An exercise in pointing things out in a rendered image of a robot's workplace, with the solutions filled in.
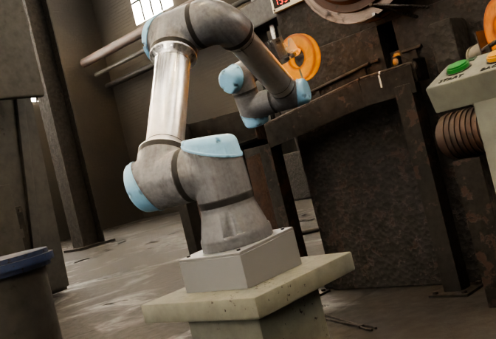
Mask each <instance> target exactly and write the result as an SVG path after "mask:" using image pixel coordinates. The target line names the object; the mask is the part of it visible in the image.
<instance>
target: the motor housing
mask: <svg viewBox="0 0 496 339"><path fill-rule="evenodd" d="M435 138H436V142H437V144H438V147H439V148H440V150H441V151H442V153H443V154H445V155H446V156H447V157H449V158H450V159H457V160H456V161H454V162H452V163H453V166H454V169H455V175H456V178H457V181H458V187H459V190H460V193H461V198H462V202H463V205H464V210H465V214H466V219H467V222H468V225H469V231H470V234H471V237H472V243H473V246H474V249H475V255H476V258H477V261H478V266H479V270H480V275H481V278H482V282H483V287H484V290H485V293H486V299H487V302H488V305H489V308H496V193H495V188H494V185H493V181H492V176H491V173H490V170H489V164H488V161H487V158H486V152H485V149H484V146H483V141H482V137H481V132H480V129H479V125H478V120H477V117H476V113H475V108H474V107H470V108H468V109H463V110H458V111H456V112H450V113H447V114H445V115H444V116H442V117H440V119H439V120H438V123H437V125H436V127H435ZM461 158H462V159H461Z"/></svg>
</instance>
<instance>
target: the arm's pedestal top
mask: <svg viewBox="0 0 496 339"><path fill-rule="evenodd" d="M300 258H301V261H302V264H301V265H298V266H296V267H294V268H292V269H290V270H287V271H286V272H284V273H281V274H279V275H277V276H275V277H273V278H270V279H268V280H266V281H263V282H261V283H259V284H257V285H255V286H253V287H250V288H249V289H240V290H222V291H212V292H195V293H187V292H186V289H185V287H184V288H181V289H180V290H177V291H175V292H172V293H169V294H167V295H164V296H162V297H160V298H157V299H155V300H152V301H149V302H148V303H146V304H143V305H142V306H141V307H142V313H143V316H144V319H145V323H176V322H197V321H236V320H257V319H261V318H263V317H265V316H267V315H269V314H271V313H273V312H274V311H276V310H278V309H280V308H282V307H284V306H286V305H288V304H290V303H291V302H293V301H296V300H297V299H299V298H302V297H303V296H305V295H308V294H309V293H310V292H313V291H315V290H317V289H319V288H321V287H323V286H325V285H326V284H328V283H330V282H332V281H334V280H336V279H338V278H340V277H342V276H343V275H345V274H347V273H349V272H351V271H353V270H355V266H354V261H353V258H352V255H351V252H344V253H331V254H324V255H317V256H305V257H300Z"/></svg>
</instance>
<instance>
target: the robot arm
mask: <svg viewBox="0 0 496 339"><path fill-rule="evenodd" d="M142 43H143V44H144V47H143V49H144V51H145V54H146V55H147V56H148V58H149V59H150V60H151V62H152V64H153V65H154V77H153V84H152V91H151V104H150V110H149V117H148V130H147V137H146V141H145V142H143V143H141V144H140V146H139V148H138V154H137V161H136V162H130V164H128V165H127V166H126V167H125V170H124V173H123V181H124V185H125V189H126V192H127V194H128V195H129V198H130V200H131V201H132V202H133V203H134V204H135V205H136V206H137V207H138V208H139V209H140V210H142V211H145V212H154V211H162V210H164V209H167V208H172V207H176V206H179V205H184V204H187V203H191V202H196V201H197V202H198V205H199V209H200V212H201V248H202V250H203V253H204V254H212V253H221V252H225V251H228V250H234V249H236V248H240V247H244V246H247V245H249V244H253V243H255V242H258V241H260V240H262V239H265V238H267V237H269V236H271V235H272V234H273V230H272V226H271V223H270V221H269V220H267V219H266V217H265V215H264V213H263V211H262V210H261V208H260V206H259V205H258V203H257V202H256V201H255V197H254V194H253V191H252V186H251V184H250V180H249V176H248V173H247V169H246V166H245V163H244V158H243V152H242V150H241V149H240V146H239V144H238V140H237V138H236V137H235V136H234V135H233V134H217V135H212V136H206V137H198V138H194V139H189V140H185V128H186V118H187V99H188V89H189V79H190V69H192V68H193V67H194V66H195V65H196V62H197V55H198V51H199V50H202V49H205V48H208V47H211V46H213V45H221V46H222V47H223V48H224V49H225V50H226V51H231V52H233V53H234V55H235V56H236V57H237V58H238V59H239V60H240V61H239V62H237V63H235V64H231V65H229V66H228V67H227V68H226V69H224V70H222V71H221V73H220V75H219V77H218V81H219V84H220V87H221V88H222V89H223V90H224V91H225V92H226V93H229V94H232V95H233V97H234V99H235V102H236V105H237V107H238V110H239V113H240V116H241V119H242V120H243V122H244V125H245V126H246V127H247V128H248V129H253V128H256V127H259V126H262V125H263V124H265V123H267V122H268V121H269V118H268V116H269V115H271V114H276V113H278V112H282V111H285V110H287V109H292V108H295V107H300V106H302V105H304V104H307V103H309V102H310V100H311V90H310V87H309V84H308V82H307V81H306V80H305V79H304V78H300V79H296V80H294V79H293V78H292V77H291V75H290V74H289V73H288V72H287V71H286V70H285V69H284V68H283V66H282V65H283V64H285V63H287V62H289V60H290V59H292V58H294V57H296V56H297V55H299V54H300V51H301V49H299V48H297V46H296V45H295V43H294V42H293V40H292V39H291V38H288V46H286V45H285V43H284V41H283V38H282V36H280V37H278V38H276V39H272V40H268V41H267V42H265V43H263V42H262V40H261V39H260V38H259V37H258V36H257V35H256V34H255V32H254V27H253V24H252V22H251V21H250V20H249V19H248V18H247V17H246V16H245V15H244V14H243V13H242V12H241V11H240V10H238V9H237V8H235V7H233V6H232V5H230V4H228V3H226V2H223V1H219V0H195V1H192V2H191V3H188V4H185V5H182V6H181V7H177V8H175V9H173V10H169V11H167V12H165V13H160V14H158V15H156V16H154V17H153V18H151V19H149V20H148V21H147V22H146V23H145V25H144V27H143V28H142ZM257 80H258V81H259V82H260V83H261V84H262V85H263V86H264V87H265V88H266V89H265V90H263V91H258V87H257V86H256V84H255V82H256V81H257Z"/></svg>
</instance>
